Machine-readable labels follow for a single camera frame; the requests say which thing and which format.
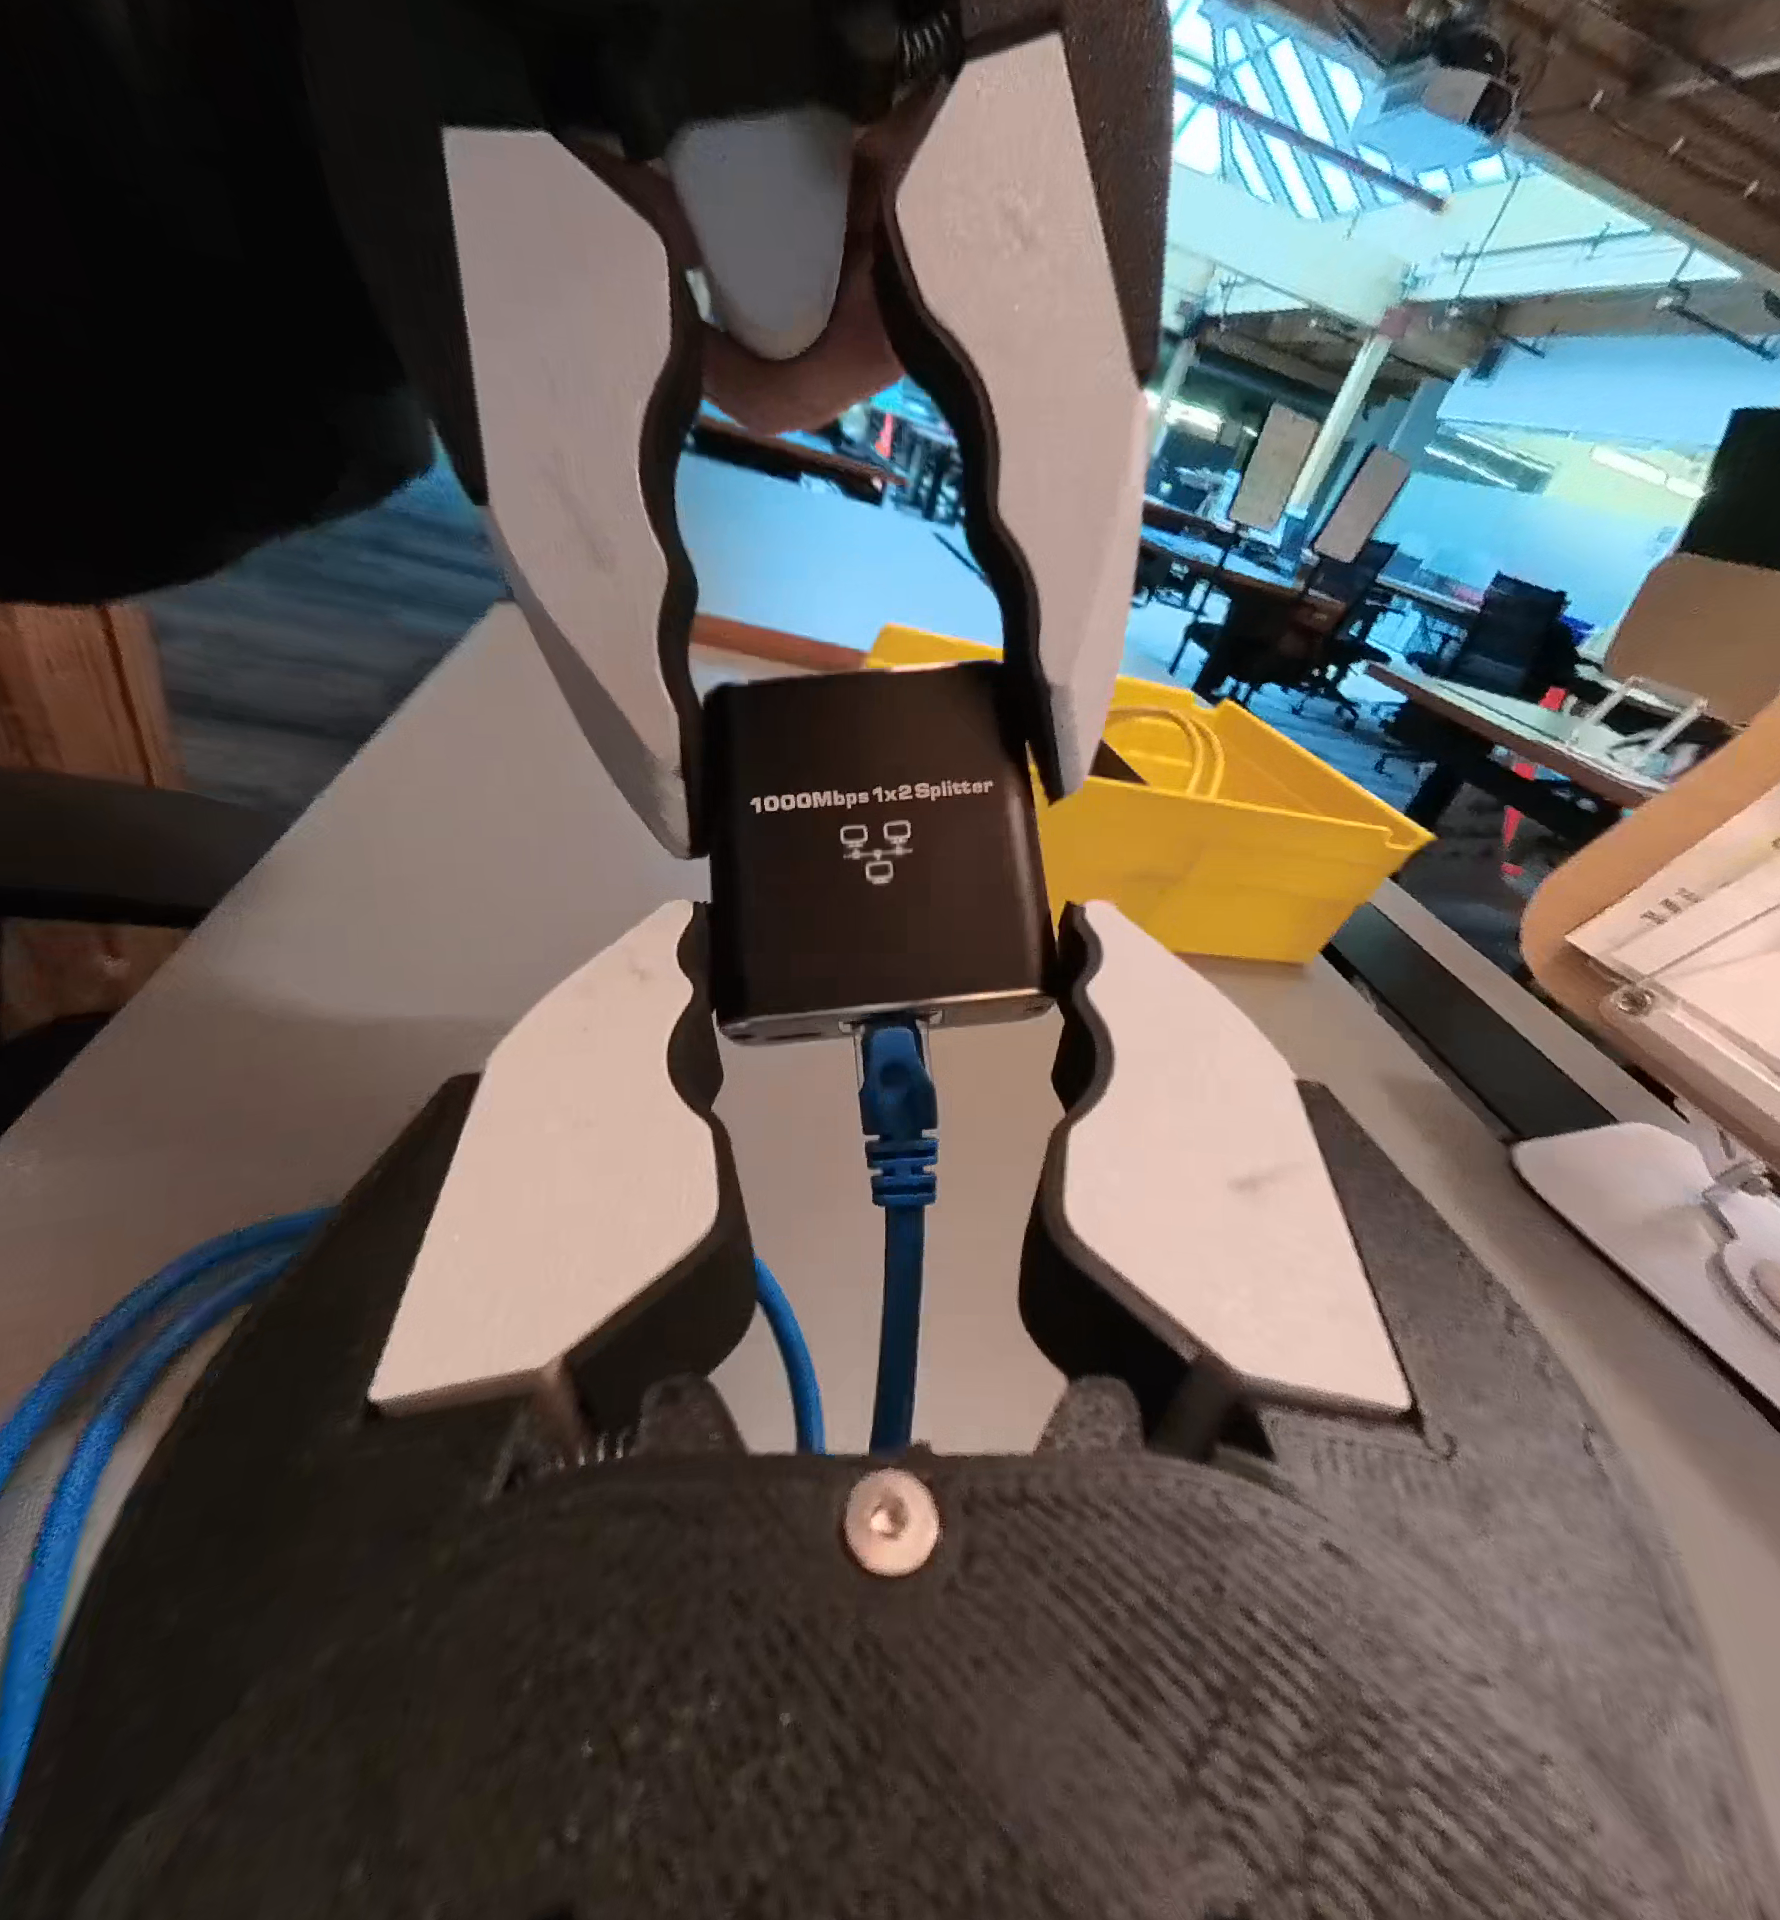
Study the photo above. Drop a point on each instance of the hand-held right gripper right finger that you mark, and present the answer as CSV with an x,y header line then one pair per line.
x,y
1222,1199

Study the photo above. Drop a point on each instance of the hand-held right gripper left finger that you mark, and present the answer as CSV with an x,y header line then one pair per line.
x,y
545,1199

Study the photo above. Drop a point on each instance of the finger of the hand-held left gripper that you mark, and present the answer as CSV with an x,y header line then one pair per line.
x,y
563,420
1038,330

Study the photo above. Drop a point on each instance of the black network splitter box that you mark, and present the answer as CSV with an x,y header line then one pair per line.
x,y
877,931

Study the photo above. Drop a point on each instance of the person's left forearm black sleeve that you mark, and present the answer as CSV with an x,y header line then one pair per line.
x,y
112,300

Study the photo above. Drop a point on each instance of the wooden background desk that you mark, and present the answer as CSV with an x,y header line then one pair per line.
x,y
1520,721

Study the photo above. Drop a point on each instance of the person's left hand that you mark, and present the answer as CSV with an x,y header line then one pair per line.
x,y
799,396

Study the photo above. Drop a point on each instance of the standing whiteboard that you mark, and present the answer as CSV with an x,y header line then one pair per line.
x,y
1360,506
1275,467

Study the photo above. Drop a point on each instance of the white wood-edged table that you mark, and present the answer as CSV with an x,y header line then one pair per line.
x,y
814,556

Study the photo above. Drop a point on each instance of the yellow plastic bin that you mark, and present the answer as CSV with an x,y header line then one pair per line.
x,y
1222,884

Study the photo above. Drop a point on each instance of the white blister card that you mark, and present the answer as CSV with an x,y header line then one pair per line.
x,y
1622,1199

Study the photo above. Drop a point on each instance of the ceiling projector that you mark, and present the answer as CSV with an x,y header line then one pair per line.
x,y
1439,113

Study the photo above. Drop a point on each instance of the brown clipboard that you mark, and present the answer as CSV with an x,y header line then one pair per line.
x,y
1567,900

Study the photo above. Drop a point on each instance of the black background office chair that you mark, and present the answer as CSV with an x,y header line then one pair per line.
x,y
1505,628

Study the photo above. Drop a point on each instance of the white paper sheets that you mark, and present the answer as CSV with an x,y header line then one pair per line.
x,y
1728,917

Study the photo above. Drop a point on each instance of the brown board on stand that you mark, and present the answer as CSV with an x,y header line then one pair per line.
x,y
1714,628

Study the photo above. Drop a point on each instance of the black panel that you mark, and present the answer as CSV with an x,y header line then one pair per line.
x,y
1765,484

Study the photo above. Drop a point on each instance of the wooden post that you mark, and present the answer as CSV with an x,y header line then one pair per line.
x,y
34,704

